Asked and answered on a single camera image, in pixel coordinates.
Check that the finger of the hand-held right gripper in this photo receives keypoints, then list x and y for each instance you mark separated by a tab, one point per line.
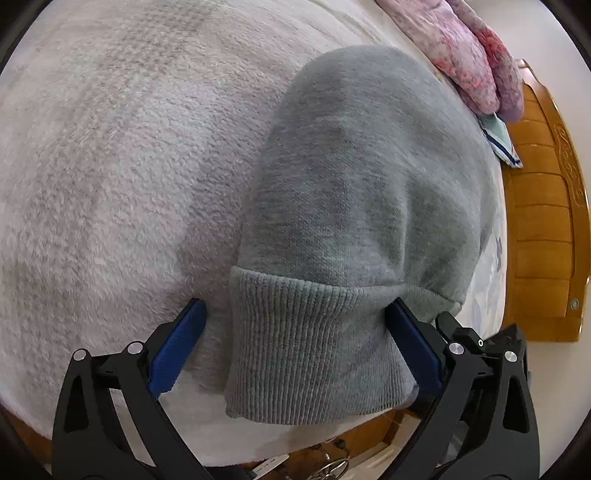
475	339

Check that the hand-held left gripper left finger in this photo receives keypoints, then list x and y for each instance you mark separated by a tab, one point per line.
178	350

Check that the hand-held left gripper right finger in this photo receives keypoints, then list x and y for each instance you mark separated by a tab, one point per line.
413	350

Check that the grey zip hoodie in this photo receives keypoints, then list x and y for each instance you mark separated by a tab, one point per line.
351	207

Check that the wooden bed headboard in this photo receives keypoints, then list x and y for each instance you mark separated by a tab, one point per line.
540	230

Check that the pale printed bed sheet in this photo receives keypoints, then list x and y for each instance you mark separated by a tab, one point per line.
115	184

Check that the striped teal pillow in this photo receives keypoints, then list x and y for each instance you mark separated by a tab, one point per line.
501	138

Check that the purple floral quilt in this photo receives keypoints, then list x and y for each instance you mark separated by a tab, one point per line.
461	50

